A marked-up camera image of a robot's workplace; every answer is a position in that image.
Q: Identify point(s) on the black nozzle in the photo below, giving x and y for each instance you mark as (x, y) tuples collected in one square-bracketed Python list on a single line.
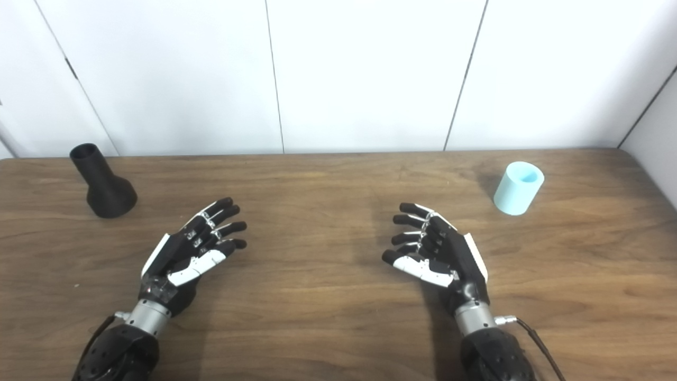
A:
[(106, 190)]

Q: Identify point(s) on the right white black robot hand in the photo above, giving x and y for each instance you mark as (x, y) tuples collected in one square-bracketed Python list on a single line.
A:
[(455, 254)]

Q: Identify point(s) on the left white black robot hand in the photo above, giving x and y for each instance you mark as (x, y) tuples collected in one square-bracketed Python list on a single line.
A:
[(174, 254)]

